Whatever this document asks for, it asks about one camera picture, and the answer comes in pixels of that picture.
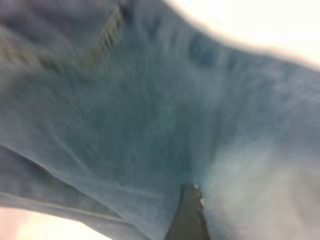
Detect blue denim shorts with print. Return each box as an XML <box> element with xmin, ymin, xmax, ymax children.
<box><xmin>0</xmin><ymin>0</ymin><xmax>320</xmax><ymax>240</ymax></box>

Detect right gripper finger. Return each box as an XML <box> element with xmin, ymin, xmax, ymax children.
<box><xmin>166</xmin><ymin>183</ymin><xmax>211</xmax><ymax>240</ymax></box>

